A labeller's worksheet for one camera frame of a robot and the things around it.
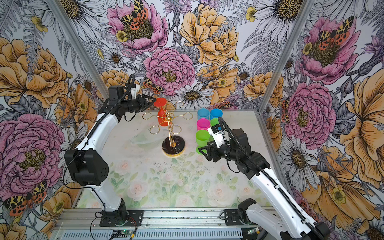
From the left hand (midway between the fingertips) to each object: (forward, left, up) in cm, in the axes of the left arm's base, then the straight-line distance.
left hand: (155, 104), depth 82 cm
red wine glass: (-7, -5, -2) cm, 9 cm away
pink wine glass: (-2, -27, -14) cm, 30 cm away
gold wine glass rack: (-8, -7, -28) cm, 30 cm away
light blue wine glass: (+9, -27, -16) cm, 33 cm away
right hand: (-27, -26, -5) cm, 37 cm away
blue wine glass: (+8, -36, -15) cm, 40 cm away
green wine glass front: (+2, -34, -17) cm, 38 cm away
